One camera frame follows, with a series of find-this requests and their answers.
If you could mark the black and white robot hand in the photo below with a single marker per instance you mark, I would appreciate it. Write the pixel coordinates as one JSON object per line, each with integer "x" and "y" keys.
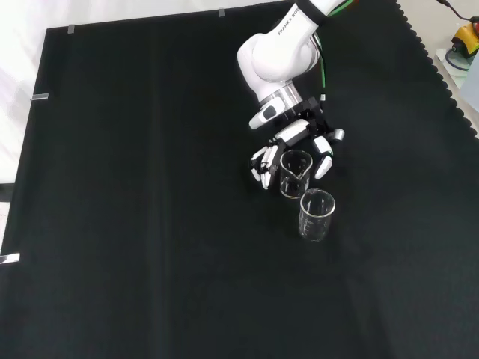
{"x": 293, "y": 132}

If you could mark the black bench cloth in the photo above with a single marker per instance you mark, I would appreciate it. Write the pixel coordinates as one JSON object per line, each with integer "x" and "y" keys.
{"x": 149, "y": 187}

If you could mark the yellow stop button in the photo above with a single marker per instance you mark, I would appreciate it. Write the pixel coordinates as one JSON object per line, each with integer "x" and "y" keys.
{"x": 467, "y": 36}

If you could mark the pale board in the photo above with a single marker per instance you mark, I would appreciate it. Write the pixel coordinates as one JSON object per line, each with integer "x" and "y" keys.
{"x": 446, "y": 71}

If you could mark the grey cloth clip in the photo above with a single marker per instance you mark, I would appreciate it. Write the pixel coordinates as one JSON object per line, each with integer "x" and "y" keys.
{"x": 9, "y": 258}
{"x": 71, "y": 28}
{"x": 39, "y": 97}
{"x": 221, "y": 12}

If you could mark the clear glass beaker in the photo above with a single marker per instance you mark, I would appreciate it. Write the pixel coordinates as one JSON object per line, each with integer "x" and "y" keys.
{"x": 290, "y": 188}
{"x": 316, "y": 228}

